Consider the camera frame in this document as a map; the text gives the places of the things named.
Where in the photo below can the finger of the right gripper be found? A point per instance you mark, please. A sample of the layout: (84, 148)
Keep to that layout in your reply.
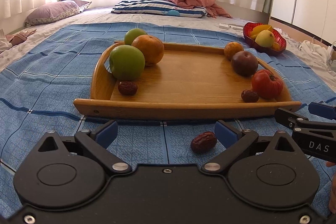
(292, 120)
(322, 110)

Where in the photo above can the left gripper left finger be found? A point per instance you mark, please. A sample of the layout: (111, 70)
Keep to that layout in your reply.
(83, 153)

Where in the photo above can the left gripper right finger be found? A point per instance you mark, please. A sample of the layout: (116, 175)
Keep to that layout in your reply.
(249, 153)

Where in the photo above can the dried red date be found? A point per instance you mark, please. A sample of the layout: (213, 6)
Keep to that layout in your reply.
(203, 142)
(249, 96)
(127, 88)

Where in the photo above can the red heirloom tomato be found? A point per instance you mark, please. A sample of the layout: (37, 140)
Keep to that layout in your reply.
(266, 84)

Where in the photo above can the dark purple plum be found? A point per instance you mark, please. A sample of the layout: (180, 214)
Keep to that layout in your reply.
(244, 63)

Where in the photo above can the green apple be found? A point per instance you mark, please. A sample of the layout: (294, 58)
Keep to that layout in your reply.
(126, 62)
(133, 34)

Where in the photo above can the small rough orange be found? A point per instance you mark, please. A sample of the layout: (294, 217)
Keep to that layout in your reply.
(231, 49)

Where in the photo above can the large orange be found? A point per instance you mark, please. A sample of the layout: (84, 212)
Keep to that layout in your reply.
(151, 47)

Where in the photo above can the person's right hand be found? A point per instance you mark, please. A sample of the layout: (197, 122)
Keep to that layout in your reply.
(332, 200)

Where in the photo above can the white crumpled cloth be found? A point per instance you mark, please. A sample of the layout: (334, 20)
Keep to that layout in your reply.
(314, 49)

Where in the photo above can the wooden serving tray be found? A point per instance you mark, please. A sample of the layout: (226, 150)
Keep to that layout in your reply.
(190, 82)

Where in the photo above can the small orange in bowl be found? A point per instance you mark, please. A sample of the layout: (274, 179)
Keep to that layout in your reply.
(276, 47)

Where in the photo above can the red plastic fruit bowl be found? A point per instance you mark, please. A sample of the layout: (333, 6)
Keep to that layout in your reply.
(278, 38)

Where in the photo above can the yellow green mango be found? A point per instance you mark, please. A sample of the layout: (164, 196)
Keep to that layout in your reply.
(265, 39)

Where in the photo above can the grey bed sheet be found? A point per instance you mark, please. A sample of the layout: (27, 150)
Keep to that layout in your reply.
(318, 64)

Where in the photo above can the yellow starfruit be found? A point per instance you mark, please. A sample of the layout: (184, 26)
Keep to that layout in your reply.
(256, 30)

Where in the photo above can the white remote box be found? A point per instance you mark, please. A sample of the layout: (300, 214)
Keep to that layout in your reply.
(231, 27)

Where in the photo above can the pink clothing pile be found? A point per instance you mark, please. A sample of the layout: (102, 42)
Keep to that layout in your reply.
(8, 41)

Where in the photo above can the purple pillow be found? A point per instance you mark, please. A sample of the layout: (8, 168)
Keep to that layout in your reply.
(55, 11)

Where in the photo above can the blue white striped pillow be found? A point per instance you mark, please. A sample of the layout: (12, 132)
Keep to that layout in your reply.
(157, 7)

